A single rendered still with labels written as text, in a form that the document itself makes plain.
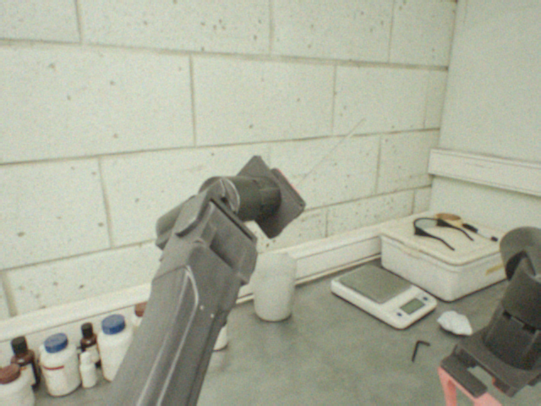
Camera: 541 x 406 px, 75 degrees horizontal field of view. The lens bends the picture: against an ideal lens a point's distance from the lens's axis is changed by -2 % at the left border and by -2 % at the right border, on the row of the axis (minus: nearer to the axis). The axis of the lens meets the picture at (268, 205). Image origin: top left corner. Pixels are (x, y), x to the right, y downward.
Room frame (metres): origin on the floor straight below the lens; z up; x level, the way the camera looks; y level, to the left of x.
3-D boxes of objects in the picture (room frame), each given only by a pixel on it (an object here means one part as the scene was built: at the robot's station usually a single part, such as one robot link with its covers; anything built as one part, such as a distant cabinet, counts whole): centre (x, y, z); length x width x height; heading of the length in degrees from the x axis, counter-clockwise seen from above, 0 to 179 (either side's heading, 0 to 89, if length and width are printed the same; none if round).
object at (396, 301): (0.93, -0.34, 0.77); 0.26 x 0.19 x 0.05; 37
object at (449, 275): (1.10, -0.61, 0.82); 0.37 x 0.31 x 0.14; 118
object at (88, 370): (0.60, 0.38, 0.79); 0.03 x 0.03 x 0.07
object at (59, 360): (0.60, 0.43, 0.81); 0.06 x 0.06 x 0.11
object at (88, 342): (0.67, 0.40, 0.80); 0.04 x 0.04 x 0.10
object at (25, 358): (0.60, 0.51, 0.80); 0.04 x 0.04 x 0.11
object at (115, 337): (0.64, 0.33, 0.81); 0.07 x 0.07 x 0.13
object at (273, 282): (0.88, -0.02, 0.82); 0.18 x 0.13 x 0.15; 157
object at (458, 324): (0.78, -0.49, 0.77); 0.08 x 0.08 x 0.04; 37
